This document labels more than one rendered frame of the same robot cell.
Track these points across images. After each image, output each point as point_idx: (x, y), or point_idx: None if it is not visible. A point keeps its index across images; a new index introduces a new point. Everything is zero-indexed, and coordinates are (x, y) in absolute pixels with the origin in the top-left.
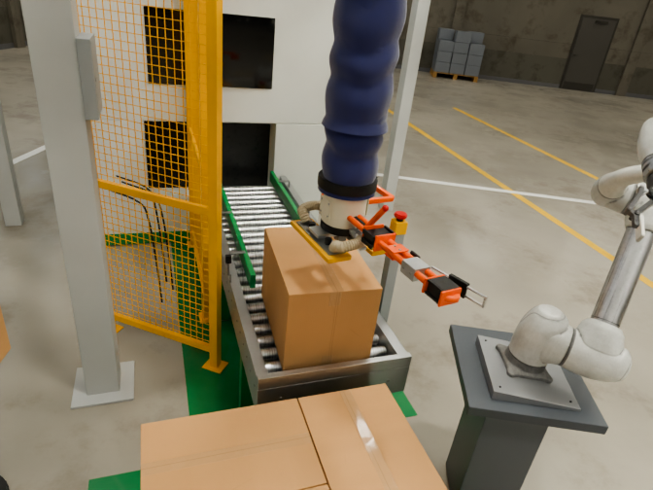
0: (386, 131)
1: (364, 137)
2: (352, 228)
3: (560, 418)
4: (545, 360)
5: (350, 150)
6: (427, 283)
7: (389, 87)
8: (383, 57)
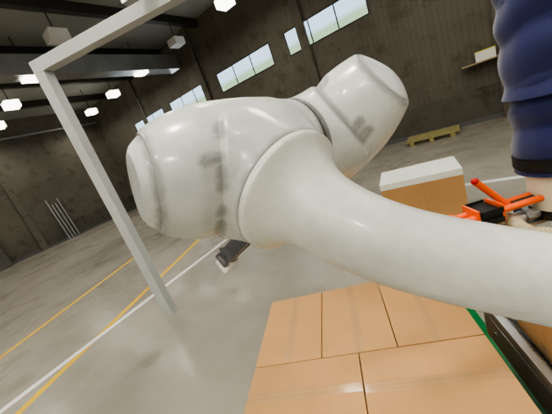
0: (542, 94)
1: (514, 103)
2: (531, 208)
3: None
4: None
5: (508, 117)
6: None
7: (526, 38)
8: (503, 10)
